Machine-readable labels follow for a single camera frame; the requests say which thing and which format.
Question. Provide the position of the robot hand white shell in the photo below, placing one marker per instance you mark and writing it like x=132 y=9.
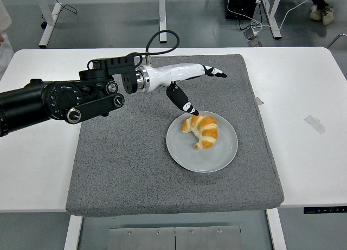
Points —
x=173 y=73

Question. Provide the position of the croissant bread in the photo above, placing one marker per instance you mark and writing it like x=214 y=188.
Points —
x=208 y=130

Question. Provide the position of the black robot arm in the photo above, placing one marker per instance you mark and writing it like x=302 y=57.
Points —
x=27 y=101

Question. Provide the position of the grey floor plate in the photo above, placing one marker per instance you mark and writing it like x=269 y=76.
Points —
x=255 y=43

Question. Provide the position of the pale grey round plate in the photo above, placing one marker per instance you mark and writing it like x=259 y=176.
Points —
x=217 y=157

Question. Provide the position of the grey metal plate with screws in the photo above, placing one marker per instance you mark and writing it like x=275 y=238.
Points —
x=173 y=239

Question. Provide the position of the white desk leg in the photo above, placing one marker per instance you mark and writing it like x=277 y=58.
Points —
x=162 y=16
x=50 y=25
x=273 y=22

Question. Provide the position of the grey mat tag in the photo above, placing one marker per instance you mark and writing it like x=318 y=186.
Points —
x=259 y=100

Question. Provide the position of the black equipment box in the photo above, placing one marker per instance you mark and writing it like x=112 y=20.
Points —
x=241 y=3

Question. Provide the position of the grey speckled mat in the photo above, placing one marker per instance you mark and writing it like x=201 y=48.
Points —
x=162 y=185

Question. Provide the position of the translucent tape strip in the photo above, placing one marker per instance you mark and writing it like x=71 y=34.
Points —
x=314 y=124

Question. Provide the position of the person's foot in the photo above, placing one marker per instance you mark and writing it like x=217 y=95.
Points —
x=328 y=16
x=315 y=12

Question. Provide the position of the grey metal chair leg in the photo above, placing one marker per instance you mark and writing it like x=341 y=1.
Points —
x=337 y=39

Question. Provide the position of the white table leg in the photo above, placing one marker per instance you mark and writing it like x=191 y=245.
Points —
x=276 y=233
x=72 y=233

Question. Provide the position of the black table control panel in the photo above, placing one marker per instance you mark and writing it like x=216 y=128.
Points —
x=325 y=210

